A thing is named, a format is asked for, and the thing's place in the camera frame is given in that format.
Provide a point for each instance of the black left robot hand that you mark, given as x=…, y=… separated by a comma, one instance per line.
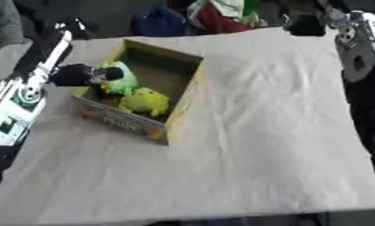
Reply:
x=74, y=75

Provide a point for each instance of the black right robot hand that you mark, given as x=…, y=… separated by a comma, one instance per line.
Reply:
x=304, y=27

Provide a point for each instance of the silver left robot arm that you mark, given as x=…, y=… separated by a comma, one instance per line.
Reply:
x=15, y=117

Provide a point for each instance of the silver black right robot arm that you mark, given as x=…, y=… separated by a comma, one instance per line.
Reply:
x=362, y=53

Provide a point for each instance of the tan cardboard box green inside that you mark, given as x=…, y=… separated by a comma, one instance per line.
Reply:
x=182, y=97

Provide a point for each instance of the green soft toy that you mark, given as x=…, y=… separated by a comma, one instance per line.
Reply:
x=124, y=82

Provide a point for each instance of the yellow soft toy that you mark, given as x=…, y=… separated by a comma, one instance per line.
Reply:
x=144, y=101

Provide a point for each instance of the red and white bag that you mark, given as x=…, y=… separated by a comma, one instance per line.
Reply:
x=221, y=17

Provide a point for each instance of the grey chair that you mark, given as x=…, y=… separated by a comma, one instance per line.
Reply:
x=2, y=26

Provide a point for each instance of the blue bag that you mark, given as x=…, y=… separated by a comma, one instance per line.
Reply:
x=162, y=23

